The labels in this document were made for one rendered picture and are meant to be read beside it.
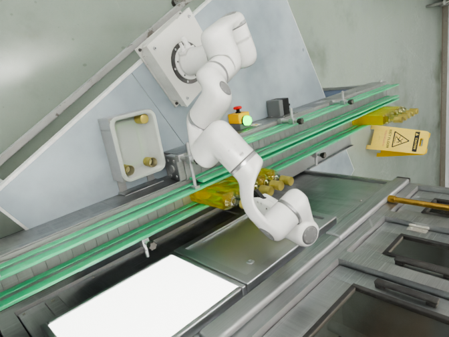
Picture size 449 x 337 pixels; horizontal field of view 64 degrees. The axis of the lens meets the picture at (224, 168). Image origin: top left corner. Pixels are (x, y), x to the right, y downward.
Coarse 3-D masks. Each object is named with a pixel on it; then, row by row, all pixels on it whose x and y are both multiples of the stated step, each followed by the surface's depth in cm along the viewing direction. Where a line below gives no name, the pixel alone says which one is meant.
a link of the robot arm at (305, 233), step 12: (288, 192) 91; (300, 192) 89; (288, 204) 88; (300, 204) 88; (300, 216) 88; (312, 216) 91; (300, 228) 90; (312, 228) 91; (300, 240) 91; (312, 240) 92
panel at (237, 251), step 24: (240, 216) 138; (192, 240) 125; (216, 240) 123; (240, 240) 121; (264, 240) 118; (288, 240) 115; (192, 264) 110; (216, 264) 107; (240, 264) 106; (264, 264) 103; (240, 288) 94; (216, 312) 89; (48, 336) 88
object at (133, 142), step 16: (144, 112) 123; (112, 128) 116; (128, 128) 127; (144, 128) 131; (128, 144) 128; (144, 144) 132; (160, 144) 129; (128, 160) 129; (160, 160) 131; (128, 176) 124; (144, 176) 126
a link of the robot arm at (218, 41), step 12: (216, 24) 103; (228, 24) 103; (240, 24) 109; (204, 36) 103; (216, 36) 101; (228, 36) 103; (204, 48) 105; (216, 48) 103; (228, 48) 103; (216, 60) 101; (228, 60) 103; (240, 60) 108; (228, 72) 102
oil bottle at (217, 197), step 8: (200, 192) 129; (208, 192) 126; (216, 192) 125; (224, 192) 123; (232, 192) 123; (192, 200) 135; (200, 200) 131; (208, 200) 127; (216, 200) 124; (224, 200) 121; (224, 208) 122
